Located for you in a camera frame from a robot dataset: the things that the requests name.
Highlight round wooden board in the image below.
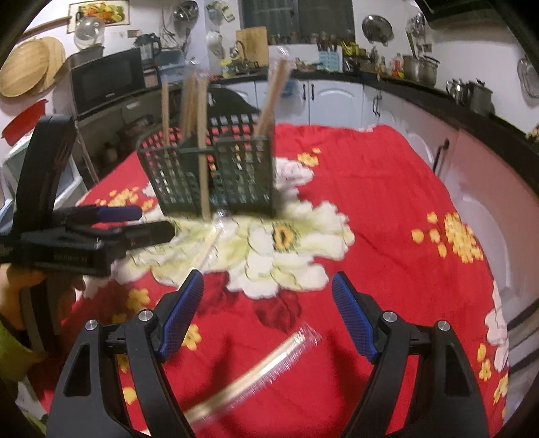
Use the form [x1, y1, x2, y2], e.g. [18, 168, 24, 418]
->
[42, 36, 67, 85]
[0, 39, 56, 98]

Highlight black kitchen appliance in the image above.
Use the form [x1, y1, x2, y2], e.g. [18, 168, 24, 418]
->
[135, 34, 161, 60]

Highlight red plastic tray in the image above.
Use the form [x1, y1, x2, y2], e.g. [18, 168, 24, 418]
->
[1, 99, 48, 144]

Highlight food wall poster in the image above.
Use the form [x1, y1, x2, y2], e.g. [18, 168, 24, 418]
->
[67, 1, 131, 33]

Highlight pale blue knife block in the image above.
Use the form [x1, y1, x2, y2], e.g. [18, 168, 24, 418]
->
[317, 40, 340, 72]

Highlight person's left hand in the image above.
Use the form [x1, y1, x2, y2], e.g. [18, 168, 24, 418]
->
[0, 266, 32, 331]

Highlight glass dome lid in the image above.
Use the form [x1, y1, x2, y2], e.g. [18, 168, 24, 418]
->
[73, 16, 106, 50]

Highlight hanging steel utensils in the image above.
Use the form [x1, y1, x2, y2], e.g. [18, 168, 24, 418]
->
[406, 12, 428, 43]

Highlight steel kettle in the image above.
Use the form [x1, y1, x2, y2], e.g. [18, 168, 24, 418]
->
[445, 79, 470, 106]

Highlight white plastic drawer unit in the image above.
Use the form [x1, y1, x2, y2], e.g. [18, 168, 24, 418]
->
[0, 145, 87, 237]

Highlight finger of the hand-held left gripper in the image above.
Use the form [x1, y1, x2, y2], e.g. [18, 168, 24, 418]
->
[97, 221, 177, 255]
[53, 204, 144, 228]

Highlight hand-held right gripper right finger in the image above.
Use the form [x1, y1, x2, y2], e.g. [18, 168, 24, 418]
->
[332, 272, 492, 438]

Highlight black range hood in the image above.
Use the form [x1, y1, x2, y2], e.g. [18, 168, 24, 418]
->
[421, 0, 506, 22]

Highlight row of condiment bottles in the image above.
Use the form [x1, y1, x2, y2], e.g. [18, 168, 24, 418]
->
[341, 42, 405, 79]

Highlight red floral tablecloth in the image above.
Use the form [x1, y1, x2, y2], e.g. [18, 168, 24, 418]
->
[25, 122, 512, 438]

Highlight large steel pot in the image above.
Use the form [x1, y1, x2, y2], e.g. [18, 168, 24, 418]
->
[402, 54, 422, 82]

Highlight round steel lid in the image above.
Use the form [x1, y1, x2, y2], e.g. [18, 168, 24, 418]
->
[362, 14, 394, 45]

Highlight dark window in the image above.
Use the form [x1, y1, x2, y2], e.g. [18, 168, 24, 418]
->
[239, 0, 355, 43]

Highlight pale blue plastic container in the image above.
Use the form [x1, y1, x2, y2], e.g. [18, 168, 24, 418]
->
[157, 51, 186, 81]

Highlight hanging steel colander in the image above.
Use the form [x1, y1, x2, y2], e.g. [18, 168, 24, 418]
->
[172, 0, 199, 24]

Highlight black microwave oven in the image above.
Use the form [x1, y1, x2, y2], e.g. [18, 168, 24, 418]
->
[69, 47, 146, 118]

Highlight wooden chopstick pair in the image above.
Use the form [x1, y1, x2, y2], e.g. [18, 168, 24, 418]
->
[191, 213, 230, 270]
[161, 82, 170, 146]
[255, 58, 292, 137]
[197, 78, 212, 221]
[183, 324, 323, 426]
[191, 78, 200, 135]
[181, 75, 194, 139]

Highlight wooden cutting board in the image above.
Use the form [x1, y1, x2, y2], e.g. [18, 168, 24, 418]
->
[236, 26, 269, 64]

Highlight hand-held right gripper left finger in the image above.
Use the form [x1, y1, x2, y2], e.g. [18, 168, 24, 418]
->
[45, 269, 205, 438]

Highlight steel pot with lid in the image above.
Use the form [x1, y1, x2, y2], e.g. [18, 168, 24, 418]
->
[467, 80, 494, 115]

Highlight black kitchen countertop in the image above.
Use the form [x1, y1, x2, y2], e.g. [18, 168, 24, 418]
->
[211, 67, 539, 169]

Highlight dark green utensil basket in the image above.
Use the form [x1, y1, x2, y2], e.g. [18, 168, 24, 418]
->
[135, 84, 276, 220]

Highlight hanging wire strainer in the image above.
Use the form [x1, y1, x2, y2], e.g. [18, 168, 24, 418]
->
[517, 55, 539, 99]

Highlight storage shelf unit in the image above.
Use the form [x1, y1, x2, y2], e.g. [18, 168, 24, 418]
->
[76, 99, 169, 186]

